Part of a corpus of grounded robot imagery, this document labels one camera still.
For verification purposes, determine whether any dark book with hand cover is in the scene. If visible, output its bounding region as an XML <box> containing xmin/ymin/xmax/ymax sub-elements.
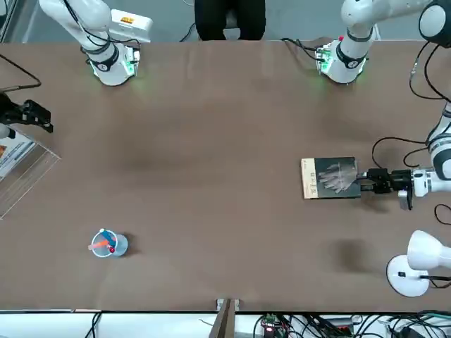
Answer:
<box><xmin>300</xmin><ymin>156</ymin><xmax>364</xmax><ymax>201</ymax></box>

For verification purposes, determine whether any clear plastic pen cup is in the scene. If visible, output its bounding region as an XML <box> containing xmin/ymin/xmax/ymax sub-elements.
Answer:
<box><xmin>87</xmin><ymin>227</ymin><xmax>128</xmax><ymax>259</ymax></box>

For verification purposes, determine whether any small circuit board red light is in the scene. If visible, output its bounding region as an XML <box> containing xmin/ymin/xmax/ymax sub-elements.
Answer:
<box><xmin>259</xmin><ymin>312</ymin><xmax>280</xmax><ymax>334</ymax></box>

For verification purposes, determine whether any blue pen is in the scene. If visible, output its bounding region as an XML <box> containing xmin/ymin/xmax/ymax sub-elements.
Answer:
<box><xmin>99</xmin><ymin>228</ymin><xmax>118</xmax><ymax>248</ymax></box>

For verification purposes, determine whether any clear acrylic storage rack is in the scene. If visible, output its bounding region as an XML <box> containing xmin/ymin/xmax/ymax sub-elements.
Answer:
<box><xmin>0</xmin><ymin>132</ymin><xmax>61</xmax><ymax>220</ymax></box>

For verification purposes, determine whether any person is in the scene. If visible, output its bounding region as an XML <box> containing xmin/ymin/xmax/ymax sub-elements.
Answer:
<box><xmin>194</xmin><ymin>0</ymin><xmax>266</xmax><ymax>42</ymax></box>

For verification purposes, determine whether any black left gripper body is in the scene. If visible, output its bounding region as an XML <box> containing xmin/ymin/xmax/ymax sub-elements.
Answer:
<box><xmin>388</xmin><ymin>170</ymin><xmax>412</xmax><ymax>194</ymax></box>

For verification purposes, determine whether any white desk lamp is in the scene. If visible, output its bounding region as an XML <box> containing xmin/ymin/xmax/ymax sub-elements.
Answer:
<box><xmin>386</xmin><ymin>230</ymin><xmax>451</xmax><ymax>297</ymax></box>

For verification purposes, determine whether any black lamp power cable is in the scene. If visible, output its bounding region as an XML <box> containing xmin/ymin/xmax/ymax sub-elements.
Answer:
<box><xmin>434</xmin><ymin>204</ymin><xmax>451</xmax><ymax>225</ymax></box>

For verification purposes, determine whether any white control box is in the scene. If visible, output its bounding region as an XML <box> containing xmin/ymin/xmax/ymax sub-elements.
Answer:
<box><xmin>111</xmin><ymin>8</ymin><xmax>154</xmax><ymax>45</ymax></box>

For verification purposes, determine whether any aluminium divider post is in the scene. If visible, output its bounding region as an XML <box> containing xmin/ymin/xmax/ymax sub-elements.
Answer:
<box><xmin>214</xmin><ymin>298</ymin><xmax>242</xmax><ymax>338</ymax></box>

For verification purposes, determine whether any black base cable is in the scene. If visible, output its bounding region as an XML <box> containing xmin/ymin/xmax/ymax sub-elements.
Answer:
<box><xmin>280</xmin><ymin>37</ymin><xmax>320</xmax><ymax>61</ymax></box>

